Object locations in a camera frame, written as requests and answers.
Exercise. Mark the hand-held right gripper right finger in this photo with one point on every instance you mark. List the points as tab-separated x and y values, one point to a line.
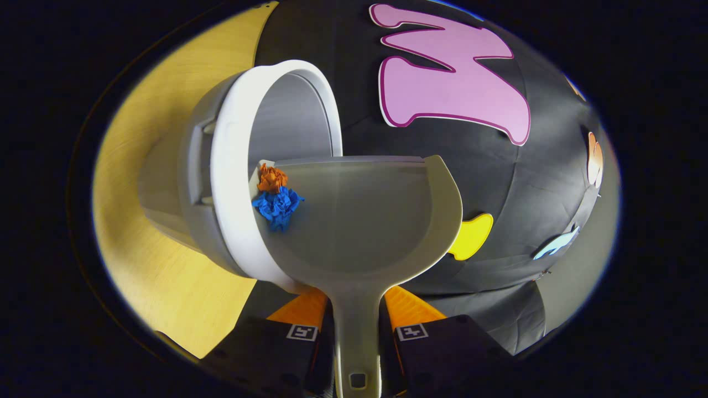
442	354

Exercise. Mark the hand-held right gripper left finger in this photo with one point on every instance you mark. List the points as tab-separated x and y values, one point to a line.
265	354

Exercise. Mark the blue paper trash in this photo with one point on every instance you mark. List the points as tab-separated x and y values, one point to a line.
277	207

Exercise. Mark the white plastic dustpan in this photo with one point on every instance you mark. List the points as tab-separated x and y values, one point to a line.
359	221

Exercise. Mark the orange paper trash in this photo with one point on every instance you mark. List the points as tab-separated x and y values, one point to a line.
272	179

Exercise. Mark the white ribbed garbage bin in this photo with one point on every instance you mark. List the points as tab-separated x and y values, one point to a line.
232	166

